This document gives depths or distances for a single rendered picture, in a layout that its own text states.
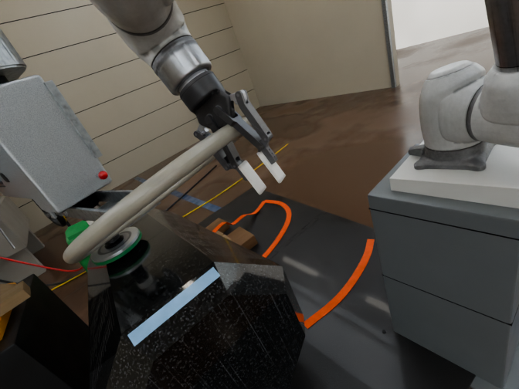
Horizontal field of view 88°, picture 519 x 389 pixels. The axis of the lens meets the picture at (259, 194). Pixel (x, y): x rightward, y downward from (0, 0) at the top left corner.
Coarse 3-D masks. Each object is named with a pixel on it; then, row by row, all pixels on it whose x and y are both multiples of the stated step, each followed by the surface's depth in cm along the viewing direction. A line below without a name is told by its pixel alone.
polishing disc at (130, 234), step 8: (120, 232) 124; (128, 232) 121; (136, 232) 118; (128, 240) 114; (104, 248) 116; (112, 248) 114; (120, 248) 111; (96, 256) 112; (104, 256) 110; (112, 256) 109
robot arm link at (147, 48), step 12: (180, 12) 43; (168, 24) 41; (180, 24) 43; (120, 36) 43; (132, 36) 40; (144, 36) 40; (156, 36) 41; (168, 36) 43; (180, 36) 44; (132, 48) 44; (144, 48) 43; (156, 48) 43; (144, 60) 46
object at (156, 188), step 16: (224, 128) 47; (208, 144) 44; (224, 144) 46; (176, 160) 41; (192, 160) 42; (208, 160) 82; (160, 176) 40; (176, 176) 41; (192, 176) 86; (144, 192) 39; (160, 192) 40; (112, 208) 40; (128, 208) 39; (144, 208) 80; (96, 224) 40; (112, 224) 40; (128, 224) 76; (80, 240) 42; (96, 240) 41; (64, 256) 46; (80, 256) 45
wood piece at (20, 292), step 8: (16, 288) 120; (24, 288) 119; (0, 296) 118; (8, 296) 115; (16, 296) 116; (24, 296) 118; (0, 304) 113; (8, 304) 115; (16, 304) 116; (0, 312) 113
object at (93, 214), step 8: (96, 192) 108; (104, 192) 103; (112, 192) 99; (120, 192) 94; (128, 192) 91; (104, 200) 108; (112, 200) 103; (72, 208) 99; (80, 208) 94; (88, 208) 90; (104, 208) 99; (152, 208) 82; (48, 216) 114; (72, 216) 106; (80, 216) 99; (88, 216) 93; (96, 216) 88
